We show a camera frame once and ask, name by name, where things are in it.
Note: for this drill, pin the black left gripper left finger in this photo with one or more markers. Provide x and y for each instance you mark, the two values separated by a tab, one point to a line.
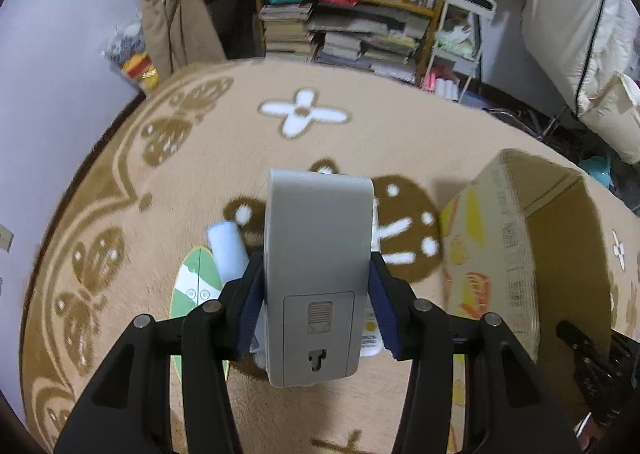
125	406

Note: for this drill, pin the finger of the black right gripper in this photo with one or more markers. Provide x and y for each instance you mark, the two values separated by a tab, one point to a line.
606	382

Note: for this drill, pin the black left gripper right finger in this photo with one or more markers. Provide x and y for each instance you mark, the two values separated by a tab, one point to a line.
508	407

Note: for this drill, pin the brown cardboard box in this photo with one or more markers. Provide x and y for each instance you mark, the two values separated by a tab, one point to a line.
524	240

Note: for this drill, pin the white remote with buttons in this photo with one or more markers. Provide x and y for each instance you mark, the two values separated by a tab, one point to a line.
371	342

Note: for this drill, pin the green mini skateboard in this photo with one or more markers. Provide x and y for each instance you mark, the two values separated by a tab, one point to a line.
197	281

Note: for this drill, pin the white cylindrical power bank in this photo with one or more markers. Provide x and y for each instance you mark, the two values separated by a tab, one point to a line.
228	249

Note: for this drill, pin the beige patterned round rug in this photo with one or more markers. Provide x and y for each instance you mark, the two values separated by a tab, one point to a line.
199	151

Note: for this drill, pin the white rolling cart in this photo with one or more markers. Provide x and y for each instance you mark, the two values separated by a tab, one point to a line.
457	47

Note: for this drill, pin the beige hanging coat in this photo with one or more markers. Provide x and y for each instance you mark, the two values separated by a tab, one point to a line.
178	33

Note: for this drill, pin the cream puffy jacket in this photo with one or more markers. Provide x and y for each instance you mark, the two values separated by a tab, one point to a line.
585	47

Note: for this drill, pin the stack of books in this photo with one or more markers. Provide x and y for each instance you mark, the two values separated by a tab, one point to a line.
285	30

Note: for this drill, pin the wall power outlet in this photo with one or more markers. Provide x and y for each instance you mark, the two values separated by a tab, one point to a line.
6	238

